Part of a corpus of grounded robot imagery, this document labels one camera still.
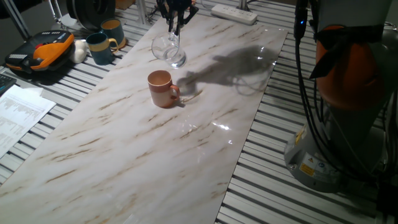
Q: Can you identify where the black keyboard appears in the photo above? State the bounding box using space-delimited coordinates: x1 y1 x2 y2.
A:
0 73 17 97

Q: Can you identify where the black round device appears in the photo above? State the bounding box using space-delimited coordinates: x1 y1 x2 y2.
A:
66 0 116 31

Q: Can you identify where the thin chrome stand rod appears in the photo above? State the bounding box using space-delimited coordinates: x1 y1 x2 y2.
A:
45 0 65 27

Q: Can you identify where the white printed paper sheet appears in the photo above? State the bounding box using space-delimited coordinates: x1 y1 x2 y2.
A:
0 84 57 159

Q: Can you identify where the brown box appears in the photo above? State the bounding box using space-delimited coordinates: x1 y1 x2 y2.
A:
115 0 137 10

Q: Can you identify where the clear glass mug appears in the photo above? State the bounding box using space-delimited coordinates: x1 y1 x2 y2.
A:
151 30 187 68

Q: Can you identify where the small white rounded object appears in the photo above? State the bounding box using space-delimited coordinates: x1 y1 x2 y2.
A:
70 39 88 65

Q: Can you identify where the dark teal mug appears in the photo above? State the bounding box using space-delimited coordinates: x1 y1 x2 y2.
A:
99 18 127 49

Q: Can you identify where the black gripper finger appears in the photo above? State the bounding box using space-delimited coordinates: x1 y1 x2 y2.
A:
156 0 174 33
175 4 200 37

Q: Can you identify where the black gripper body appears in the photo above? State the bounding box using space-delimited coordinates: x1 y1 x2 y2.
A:
166 0 193 15

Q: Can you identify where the slim aluminium post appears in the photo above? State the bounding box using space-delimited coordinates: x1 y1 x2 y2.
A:
136 0 149 26

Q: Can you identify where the teal mug yellow band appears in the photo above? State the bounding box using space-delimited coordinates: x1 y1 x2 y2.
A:
85 32 119 66

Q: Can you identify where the white power strip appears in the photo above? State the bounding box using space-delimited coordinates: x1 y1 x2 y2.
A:
210 2 259 26

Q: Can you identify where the white marble pattern board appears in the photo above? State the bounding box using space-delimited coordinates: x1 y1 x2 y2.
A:
0 11 289 224

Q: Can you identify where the orange black teach pendant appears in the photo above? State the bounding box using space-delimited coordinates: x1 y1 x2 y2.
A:
4 30 76 74

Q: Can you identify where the grey metal bar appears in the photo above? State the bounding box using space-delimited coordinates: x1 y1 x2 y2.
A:
1 0 32 40

